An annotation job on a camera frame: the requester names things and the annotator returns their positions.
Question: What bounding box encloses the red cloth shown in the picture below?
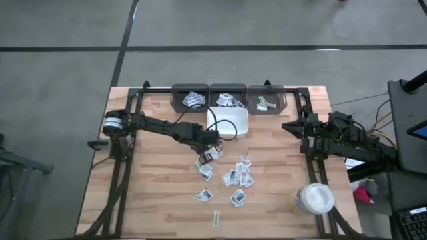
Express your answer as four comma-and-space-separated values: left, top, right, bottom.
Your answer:
352, 185, 375, 205

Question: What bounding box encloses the black pole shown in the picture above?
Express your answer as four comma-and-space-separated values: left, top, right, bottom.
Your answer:
401, 69, 427, 95

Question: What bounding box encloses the white paper sheet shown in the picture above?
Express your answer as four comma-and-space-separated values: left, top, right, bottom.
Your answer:
343, 156, 367, 171

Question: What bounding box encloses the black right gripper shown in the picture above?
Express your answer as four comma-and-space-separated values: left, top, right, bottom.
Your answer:
282, 105, 330, 141

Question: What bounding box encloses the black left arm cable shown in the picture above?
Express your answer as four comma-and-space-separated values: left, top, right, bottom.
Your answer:
172, 104, 238, 153

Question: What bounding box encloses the white plastic bin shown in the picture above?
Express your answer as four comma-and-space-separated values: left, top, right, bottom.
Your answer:
206, 106, 250, 141

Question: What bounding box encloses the grey translucent bin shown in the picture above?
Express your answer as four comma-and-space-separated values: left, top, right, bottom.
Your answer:
170, 83, 211, 114
209, 83, 250, 109
247, 85, 288, 116

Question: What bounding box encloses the dark cabinet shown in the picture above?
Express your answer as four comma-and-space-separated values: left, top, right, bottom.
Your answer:
386, 166, 427, 213

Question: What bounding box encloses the tablet with blue screen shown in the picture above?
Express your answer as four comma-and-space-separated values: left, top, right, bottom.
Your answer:
406, 120, 427, 141

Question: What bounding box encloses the black diagonal bar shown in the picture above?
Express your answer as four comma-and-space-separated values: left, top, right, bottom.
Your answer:
346, 161, 401, 183

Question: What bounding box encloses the black keyboard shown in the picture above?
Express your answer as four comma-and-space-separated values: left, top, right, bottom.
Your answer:
396, 206, 427, 240

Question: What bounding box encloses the grey glove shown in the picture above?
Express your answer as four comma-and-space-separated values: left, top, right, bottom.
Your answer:
364, 179, 380, 198

